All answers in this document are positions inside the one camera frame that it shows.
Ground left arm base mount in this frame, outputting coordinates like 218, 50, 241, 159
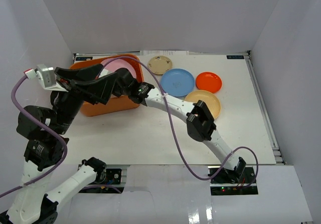
79, 168, 124, 194

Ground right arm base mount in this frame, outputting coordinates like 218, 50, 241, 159
210, 167, 258, 196

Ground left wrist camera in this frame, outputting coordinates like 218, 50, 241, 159
24, 64, 67, 92

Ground pink round plate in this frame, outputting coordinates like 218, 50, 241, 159
99, 59, 136, 78

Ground orange plastic bin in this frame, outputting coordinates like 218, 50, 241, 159
70, 54, 144, 117

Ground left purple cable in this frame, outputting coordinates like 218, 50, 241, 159
0, 74, 69, 198

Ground white paper sheets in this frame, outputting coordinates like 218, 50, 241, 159
139, 50, 202, 56

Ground purple cable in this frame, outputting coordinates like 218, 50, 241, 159
95, 57, 259, 189
0, 74, 69, 198

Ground blue round plate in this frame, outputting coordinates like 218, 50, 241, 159
160, 68, 195, 97

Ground yellow round plate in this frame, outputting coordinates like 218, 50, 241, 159
185, 90, 221, 120

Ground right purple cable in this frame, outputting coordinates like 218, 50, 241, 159
95, 57, 259, 189

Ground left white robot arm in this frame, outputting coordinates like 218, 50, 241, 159
1, 64, 119, 223

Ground orange round plate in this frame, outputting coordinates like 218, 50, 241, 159
196, 72, 223, 93

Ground small beige floral plate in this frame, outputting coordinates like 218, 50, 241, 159
147, 56, 173, 75

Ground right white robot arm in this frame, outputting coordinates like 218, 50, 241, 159
113, 68, 246, 183

